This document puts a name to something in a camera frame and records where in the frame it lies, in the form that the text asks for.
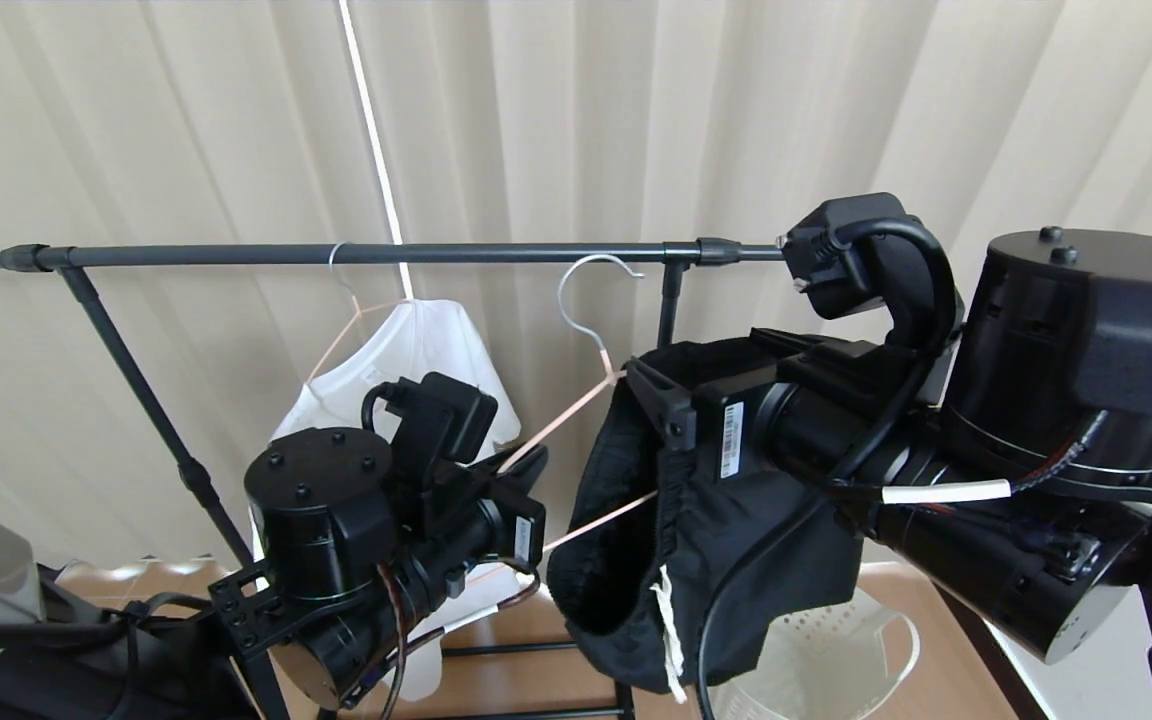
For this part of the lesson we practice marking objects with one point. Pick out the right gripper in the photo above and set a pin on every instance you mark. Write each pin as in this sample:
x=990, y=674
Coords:
x=796, y=425

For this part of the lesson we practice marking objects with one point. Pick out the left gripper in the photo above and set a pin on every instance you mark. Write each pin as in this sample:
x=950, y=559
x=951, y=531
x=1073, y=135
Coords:
x=476, y=545

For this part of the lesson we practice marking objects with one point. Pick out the black garment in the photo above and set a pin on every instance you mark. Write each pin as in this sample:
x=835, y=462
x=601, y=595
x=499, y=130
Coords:
x=736, y=560

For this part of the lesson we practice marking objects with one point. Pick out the pink clothes hanger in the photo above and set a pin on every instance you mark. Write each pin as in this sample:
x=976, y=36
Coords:
x=341, y=340
x=566, y=415

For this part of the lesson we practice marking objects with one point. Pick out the white printed t-shirt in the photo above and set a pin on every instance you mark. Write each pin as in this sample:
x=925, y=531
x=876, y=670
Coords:
x=416, y=350

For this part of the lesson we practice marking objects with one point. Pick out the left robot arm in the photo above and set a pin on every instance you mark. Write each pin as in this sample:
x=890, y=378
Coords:
x=316, y=520

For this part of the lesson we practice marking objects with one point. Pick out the white laundry basket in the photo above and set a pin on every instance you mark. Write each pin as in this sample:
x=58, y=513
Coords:
x=836, y=660

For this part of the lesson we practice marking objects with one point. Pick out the black clothes rack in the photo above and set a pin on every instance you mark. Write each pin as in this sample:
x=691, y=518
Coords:
x=536, y=253

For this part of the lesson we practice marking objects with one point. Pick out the white curtain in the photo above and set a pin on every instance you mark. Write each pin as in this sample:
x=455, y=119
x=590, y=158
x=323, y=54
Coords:
x=736, y=120

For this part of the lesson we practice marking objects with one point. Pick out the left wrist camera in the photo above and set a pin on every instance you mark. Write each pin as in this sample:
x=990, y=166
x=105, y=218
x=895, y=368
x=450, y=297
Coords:
x=446, y=420

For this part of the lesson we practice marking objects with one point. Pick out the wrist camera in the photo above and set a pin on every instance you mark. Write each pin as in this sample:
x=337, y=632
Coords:
x=446, y=420
x=856, y=250

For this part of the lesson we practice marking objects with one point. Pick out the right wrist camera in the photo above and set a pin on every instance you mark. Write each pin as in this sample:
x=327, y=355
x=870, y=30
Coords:
x=856, y=250

